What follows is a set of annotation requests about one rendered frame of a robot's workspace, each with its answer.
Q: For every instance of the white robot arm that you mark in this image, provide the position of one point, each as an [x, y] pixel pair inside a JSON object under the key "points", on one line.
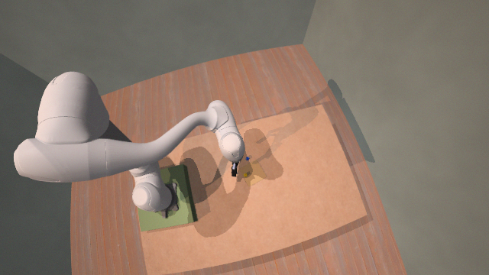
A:
{"points": [[76, 141]]}

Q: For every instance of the tan square mat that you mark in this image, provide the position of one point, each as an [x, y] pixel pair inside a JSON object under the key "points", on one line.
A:
{"points": [[254, 172]]}

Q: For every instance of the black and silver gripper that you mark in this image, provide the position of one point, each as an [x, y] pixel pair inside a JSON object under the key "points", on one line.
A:
{"points": [[234, 169]]}

